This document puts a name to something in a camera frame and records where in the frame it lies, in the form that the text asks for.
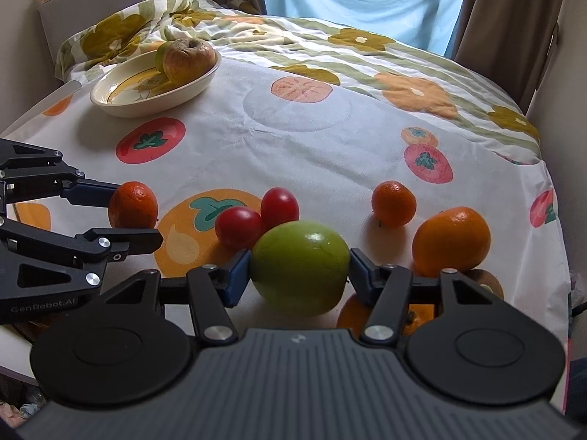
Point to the red-green wrinkled apple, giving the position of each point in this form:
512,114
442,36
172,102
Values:
188,59

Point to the white persimmon-print cloth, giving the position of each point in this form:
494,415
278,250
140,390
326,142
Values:
321,146

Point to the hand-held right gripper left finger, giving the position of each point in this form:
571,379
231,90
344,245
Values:
237,279

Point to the large orange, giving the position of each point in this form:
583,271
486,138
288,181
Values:
451,240

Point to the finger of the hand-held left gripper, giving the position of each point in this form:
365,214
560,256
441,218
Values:
91,190
133,240

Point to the grey headboard panel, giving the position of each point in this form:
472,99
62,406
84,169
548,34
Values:
69,18

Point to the green striped floral blanket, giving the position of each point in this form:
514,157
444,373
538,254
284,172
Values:
367,55

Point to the red cherry tomato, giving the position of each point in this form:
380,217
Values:
238,227
280,206

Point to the green apple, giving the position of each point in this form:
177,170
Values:
298,266

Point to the cream oval dish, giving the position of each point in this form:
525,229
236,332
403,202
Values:
137,101

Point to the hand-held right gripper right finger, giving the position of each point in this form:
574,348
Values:
360,275

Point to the small mandarin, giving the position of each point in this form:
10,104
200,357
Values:
393,204
135,204

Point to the brown kiwi with sticker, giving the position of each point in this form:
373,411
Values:
490,284

